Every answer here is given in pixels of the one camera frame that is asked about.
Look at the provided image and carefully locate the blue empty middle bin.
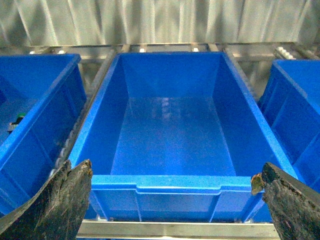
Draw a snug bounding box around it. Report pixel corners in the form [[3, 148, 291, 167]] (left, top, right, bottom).
[[69, 52, 294, 223]]

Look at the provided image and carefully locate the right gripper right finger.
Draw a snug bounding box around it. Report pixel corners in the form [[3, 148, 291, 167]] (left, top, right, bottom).
[[250, 162, 320, 240]]

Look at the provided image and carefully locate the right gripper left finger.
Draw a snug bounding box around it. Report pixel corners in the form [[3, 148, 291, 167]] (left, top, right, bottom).
[[0, 159, 93, 240]]

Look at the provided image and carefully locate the blue source bin with buttons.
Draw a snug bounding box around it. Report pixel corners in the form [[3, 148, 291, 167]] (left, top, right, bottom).
[[0, 54, 87, 215]]

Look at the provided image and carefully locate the blue far right bin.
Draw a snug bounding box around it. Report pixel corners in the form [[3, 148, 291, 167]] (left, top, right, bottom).
[[258, 59, 320, 192]]

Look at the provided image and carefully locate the green button back centre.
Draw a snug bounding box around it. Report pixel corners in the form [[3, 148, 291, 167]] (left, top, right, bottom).
[[7, 112, 26, 134]]

